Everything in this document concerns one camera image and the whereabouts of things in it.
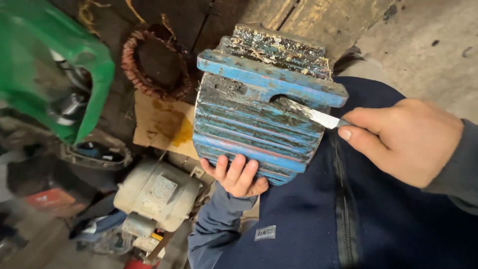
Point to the person's right hand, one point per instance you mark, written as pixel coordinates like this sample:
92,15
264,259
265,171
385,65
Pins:
407,142

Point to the person's left hand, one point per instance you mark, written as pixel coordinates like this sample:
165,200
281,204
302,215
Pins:
235,183

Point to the blue finned motor housing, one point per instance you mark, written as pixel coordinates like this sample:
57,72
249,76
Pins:
257,123

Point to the metal scraper blade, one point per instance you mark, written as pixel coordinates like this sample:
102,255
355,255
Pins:
317,115

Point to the grey electric motor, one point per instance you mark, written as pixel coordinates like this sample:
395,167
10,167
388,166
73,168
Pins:
160,194

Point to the person's navy jacket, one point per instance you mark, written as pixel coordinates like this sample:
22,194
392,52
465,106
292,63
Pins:
336,194

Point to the stained cardboard piece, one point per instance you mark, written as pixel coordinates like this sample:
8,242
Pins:
164,125

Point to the dark round motor end cap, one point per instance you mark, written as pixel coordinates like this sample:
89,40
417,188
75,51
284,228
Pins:
97,153

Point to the copper wound stator coil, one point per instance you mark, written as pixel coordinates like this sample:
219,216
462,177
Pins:
157,63

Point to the wooden plank bench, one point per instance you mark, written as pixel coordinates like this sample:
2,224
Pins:
261,22

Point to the red box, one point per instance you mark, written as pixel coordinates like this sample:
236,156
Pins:
50,200

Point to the green motor cover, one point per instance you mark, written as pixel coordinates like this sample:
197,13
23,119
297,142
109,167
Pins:
44,71

